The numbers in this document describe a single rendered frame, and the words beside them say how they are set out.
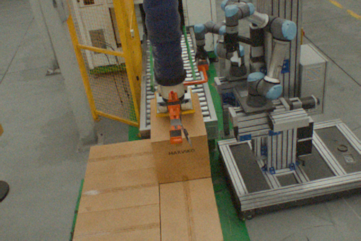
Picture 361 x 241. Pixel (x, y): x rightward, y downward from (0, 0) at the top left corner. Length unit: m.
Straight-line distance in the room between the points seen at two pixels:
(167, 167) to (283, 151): 1.06
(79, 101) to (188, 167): 1.71
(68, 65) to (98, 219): 1.75
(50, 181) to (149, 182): 1.47
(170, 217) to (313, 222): 1.27
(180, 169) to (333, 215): 1.36
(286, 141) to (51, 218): 2.20
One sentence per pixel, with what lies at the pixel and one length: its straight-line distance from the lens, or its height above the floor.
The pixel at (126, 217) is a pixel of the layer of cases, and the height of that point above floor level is 0.54.
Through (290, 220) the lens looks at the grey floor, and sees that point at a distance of 3.54.
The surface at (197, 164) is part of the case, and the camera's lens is 3.01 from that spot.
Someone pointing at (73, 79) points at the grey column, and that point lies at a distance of 4.19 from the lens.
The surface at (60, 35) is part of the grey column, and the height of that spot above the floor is 1.32.
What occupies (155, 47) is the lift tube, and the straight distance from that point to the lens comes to 2.73.
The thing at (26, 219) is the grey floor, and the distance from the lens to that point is 4.04.
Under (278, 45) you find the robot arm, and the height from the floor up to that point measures 1.51.
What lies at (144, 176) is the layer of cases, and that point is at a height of 0.54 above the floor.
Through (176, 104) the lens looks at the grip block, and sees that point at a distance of 2.74.
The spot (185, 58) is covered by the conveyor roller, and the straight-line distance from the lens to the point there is 4.90.
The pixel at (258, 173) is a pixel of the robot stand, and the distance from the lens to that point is 3.62.
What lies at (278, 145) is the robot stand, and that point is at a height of 0.49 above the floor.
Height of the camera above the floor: 2.63
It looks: 32 degrees down
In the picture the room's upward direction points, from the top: 8 degrees counter-clockwise
